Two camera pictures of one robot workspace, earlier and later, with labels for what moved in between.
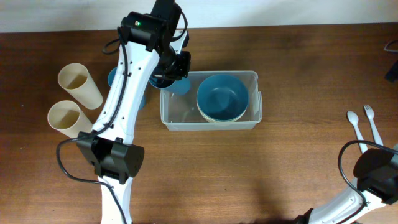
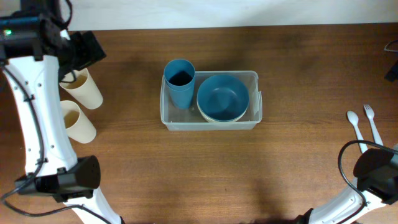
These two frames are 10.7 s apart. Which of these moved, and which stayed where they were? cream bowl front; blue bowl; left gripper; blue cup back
Moved: left gripper; blue cup back
Stayed: cream bowl front; blue bowl
